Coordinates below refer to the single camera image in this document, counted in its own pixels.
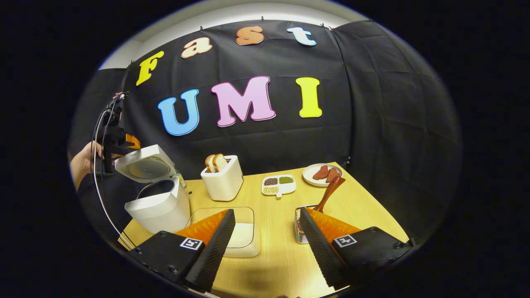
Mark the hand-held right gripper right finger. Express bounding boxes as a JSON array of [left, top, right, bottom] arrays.
[[299, 207, 414, 290]]

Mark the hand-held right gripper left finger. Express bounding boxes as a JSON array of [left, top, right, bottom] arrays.
[[128, 208, 236, 292]]

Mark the wire chopstick holder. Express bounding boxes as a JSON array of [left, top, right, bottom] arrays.
[[294, 205, 317, 245]]

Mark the brown wooden spoon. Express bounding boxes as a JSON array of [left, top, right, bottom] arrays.
[[313, 176, 346, 213]]

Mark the white rice cooker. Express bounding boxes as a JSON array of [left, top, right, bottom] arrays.
[[115, 144, 191, 235]]

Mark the clear plastic container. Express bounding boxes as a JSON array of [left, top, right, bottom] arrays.
[[185, 206, 261, 258]]

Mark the white toaster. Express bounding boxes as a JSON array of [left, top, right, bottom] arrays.
[[201, 155, 244, 202]]

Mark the white divided bean dish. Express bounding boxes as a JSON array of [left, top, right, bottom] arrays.
[[261, 174, 297, 198]]

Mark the white round plate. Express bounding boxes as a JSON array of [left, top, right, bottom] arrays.
[[302, 163, 343, 187]]

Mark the black backdrop cloth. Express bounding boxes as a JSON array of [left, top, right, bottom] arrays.
[[68, 19, 462, 245]]

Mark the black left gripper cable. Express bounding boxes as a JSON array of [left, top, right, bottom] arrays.
[[90, 94, 138, 250]]

